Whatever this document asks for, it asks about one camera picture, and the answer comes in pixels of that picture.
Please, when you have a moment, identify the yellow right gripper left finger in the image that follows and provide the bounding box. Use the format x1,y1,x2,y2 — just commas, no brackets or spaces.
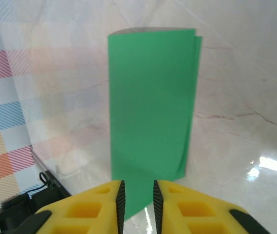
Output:
18,179,126,234

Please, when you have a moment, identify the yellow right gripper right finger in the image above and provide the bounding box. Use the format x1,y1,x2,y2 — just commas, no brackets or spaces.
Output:
153,179,273,234

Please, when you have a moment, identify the green paper sheet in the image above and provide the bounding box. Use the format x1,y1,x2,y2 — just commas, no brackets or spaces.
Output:
107,27,203,221

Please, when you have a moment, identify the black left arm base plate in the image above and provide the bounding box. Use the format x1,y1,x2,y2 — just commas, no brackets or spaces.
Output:
38,170,72,198

